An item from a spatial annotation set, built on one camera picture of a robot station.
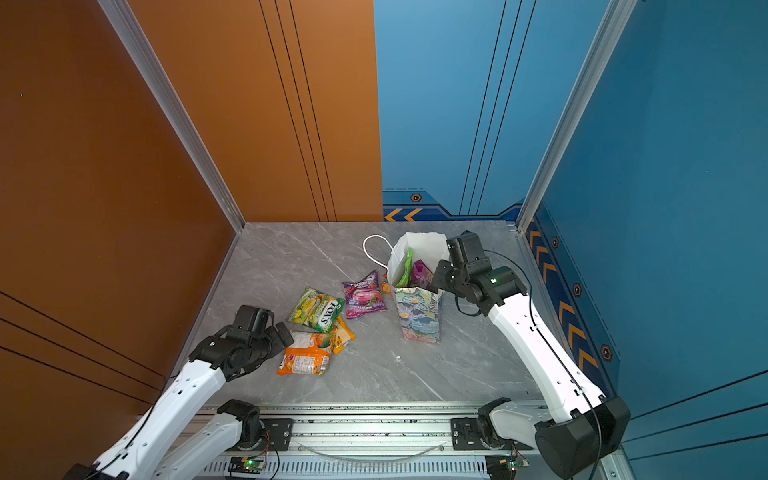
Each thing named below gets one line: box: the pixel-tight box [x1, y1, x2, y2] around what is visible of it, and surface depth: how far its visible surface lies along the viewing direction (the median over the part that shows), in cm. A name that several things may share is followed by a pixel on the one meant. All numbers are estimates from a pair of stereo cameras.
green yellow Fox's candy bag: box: [287, 286, 346, 334], surface depth 95 cm
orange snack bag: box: [277, 331, 332, 376], surface depth 84 cm
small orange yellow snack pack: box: [331, 316, 357, 355], surface depth 91 cm
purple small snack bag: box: [342, 270, 387, 320], surface depth 96 cm
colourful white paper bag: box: [362, 232, 450, 344], surface depth 81 cm
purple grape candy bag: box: [411, 259, 435, 290], surface depth 93 cm
